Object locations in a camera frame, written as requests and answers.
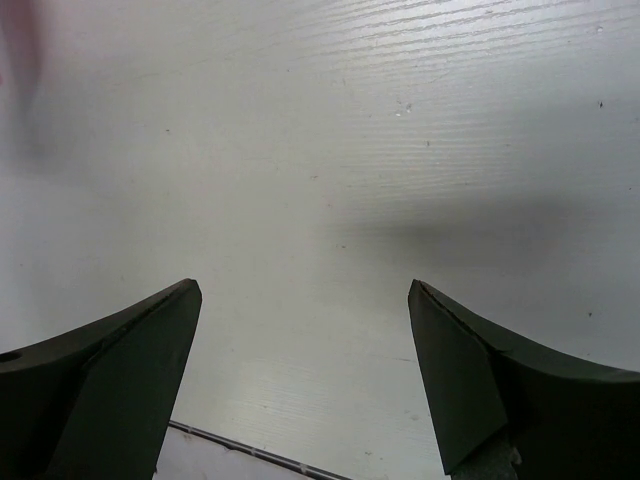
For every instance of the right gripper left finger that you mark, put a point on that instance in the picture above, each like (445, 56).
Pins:
(95, 402)

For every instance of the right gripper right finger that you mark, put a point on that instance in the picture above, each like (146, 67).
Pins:
(506, 407)

